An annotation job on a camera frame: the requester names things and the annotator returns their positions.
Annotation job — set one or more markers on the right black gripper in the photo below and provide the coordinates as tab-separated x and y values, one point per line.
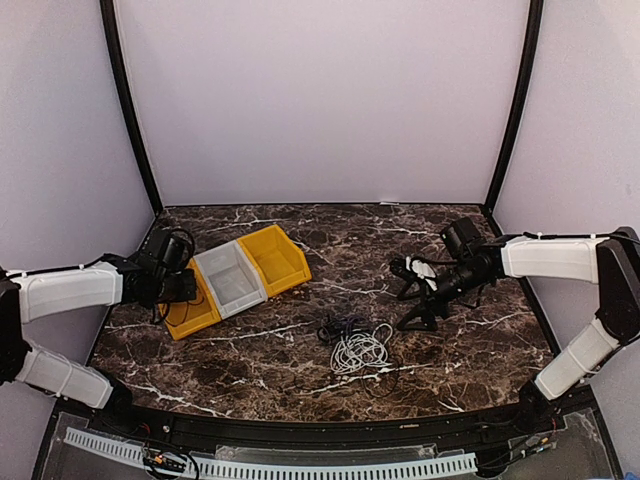
426	312

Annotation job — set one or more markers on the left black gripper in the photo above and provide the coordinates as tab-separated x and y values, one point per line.
188	291

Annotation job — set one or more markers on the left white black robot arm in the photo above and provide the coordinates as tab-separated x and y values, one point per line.
108	281

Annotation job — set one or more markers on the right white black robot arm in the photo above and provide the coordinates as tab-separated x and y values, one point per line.
609	261

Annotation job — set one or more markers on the yellow bin near front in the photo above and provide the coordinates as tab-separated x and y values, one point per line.
186	318

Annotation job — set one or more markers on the yellow bin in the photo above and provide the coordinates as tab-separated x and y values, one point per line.
186	318
280	264

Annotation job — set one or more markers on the white plastic bin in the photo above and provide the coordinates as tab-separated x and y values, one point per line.
231	278

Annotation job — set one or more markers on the yellow bin near back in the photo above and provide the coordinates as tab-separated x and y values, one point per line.
280	264

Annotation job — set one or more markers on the small circuit board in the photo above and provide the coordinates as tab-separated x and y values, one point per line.
164	460

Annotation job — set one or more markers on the black front rail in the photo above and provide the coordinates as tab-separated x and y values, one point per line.
483	429

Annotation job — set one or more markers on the white slotted cable duct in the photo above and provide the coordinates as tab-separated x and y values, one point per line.
256	463

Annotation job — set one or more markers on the right black frame post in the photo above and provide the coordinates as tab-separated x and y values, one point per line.
518	103

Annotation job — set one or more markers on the black frame post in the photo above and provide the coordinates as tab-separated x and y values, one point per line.
518	103
126	102

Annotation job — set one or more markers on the left black frame post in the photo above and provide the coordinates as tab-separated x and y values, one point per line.
126	102

